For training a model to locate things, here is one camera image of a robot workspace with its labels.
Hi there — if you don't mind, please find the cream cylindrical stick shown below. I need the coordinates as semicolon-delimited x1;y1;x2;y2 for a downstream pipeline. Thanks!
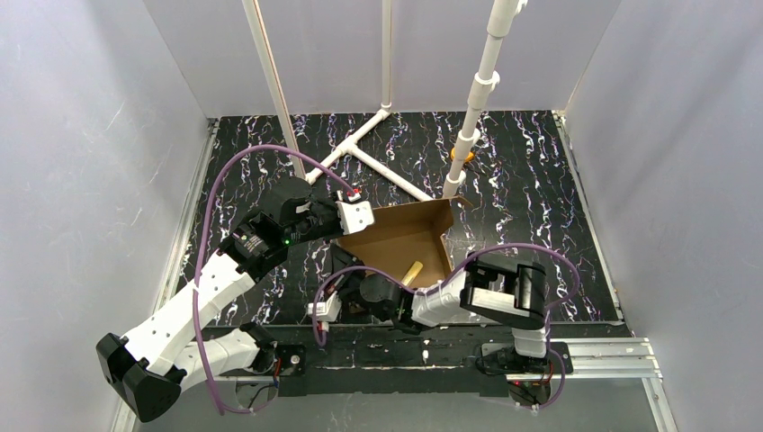
401;261;424;287

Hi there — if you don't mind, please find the brown cardboard box sheet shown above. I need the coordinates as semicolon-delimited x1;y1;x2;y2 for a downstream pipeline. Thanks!
337;195;471;289

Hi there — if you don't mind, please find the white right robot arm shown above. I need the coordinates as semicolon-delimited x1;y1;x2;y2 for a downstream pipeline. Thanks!
308;247;548;359

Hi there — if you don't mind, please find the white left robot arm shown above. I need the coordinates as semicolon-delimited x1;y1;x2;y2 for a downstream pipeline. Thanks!
96;177;360;422

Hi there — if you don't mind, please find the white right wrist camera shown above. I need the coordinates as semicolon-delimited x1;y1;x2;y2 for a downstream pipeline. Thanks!
307;293;342;328

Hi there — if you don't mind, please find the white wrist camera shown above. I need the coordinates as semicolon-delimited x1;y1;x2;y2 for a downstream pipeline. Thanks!
307;293;342;328
337;201;375;235

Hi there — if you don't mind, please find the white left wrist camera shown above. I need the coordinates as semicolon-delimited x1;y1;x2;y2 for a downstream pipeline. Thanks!
337;201;375;235

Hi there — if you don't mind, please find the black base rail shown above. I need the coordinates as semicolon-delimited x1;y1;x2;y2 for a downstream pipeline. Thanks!
217;321;552;400

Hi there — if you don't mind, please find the white wooden corner post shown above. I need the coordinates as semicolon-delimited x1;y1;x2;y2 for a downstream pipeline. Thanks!
242;0;299;151

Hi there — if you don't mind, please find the white PVC pipe frame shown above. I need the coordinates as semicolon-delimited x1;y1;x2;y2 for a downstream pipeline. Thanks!
303;0;532;204

